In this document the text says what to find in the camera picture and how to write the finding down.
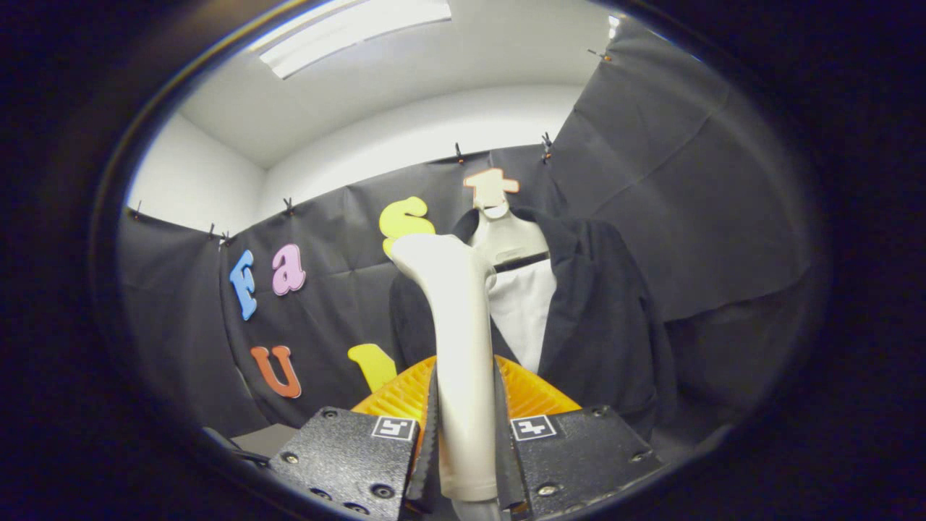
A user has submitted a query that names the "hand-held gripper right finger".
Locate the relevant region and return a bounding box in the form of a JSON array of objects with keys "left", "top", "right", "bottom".
[{"left": 494, "top": 355, "right": 663, "bottom": 520}]

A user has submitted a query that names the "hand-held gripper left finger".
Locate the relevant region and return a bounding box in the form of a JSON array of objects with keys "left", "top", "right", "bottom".
[{"left": 269, "top": 355, "right": 440, "bottom": 521}]

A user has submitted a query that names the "white garment steamer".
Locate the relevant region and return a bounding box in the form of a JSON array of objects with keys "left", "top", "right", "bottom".
[{"left": 389, "top": 233, "right": 500, "bottom": 502}]

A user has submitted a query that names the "black blazer jacket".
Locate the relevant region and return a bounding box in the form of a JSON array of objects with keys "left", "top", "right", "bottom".
[{"left": 389, "top": 208, "right": 679, "bottom": 442}]

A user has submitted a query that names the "white mannequin torso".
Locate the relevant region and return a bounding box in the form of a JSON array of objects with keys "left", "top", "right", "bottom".
[{"left": 488, "top": 258, "right": 558, "bottom": 375}]

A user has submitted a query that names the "grey cabinet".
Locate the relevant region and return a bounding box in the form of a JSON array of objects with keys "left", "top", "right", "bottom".
[{"left": 230, "top": 423, "right": 299, "bottom": 458}]

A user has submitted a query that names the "row of small cloth clips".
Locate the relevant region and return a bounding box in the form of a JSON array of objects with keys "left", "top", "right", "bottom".
[{"left": 130, "top": 47, "right": 612, "bottom": 247}]

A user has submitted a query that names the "black backdrop cloth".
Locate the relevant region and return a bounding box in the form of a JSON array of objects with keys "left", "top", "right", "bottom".
[{"left": 116, "top": 14, "right": 815, "bottom": 464}]

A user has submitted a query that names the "ceiling light panel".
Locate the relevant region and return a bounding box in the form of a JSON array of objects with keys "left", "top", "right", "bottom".
[{"left": 259, "top": 0, "right": 453, "bottom": 80}]

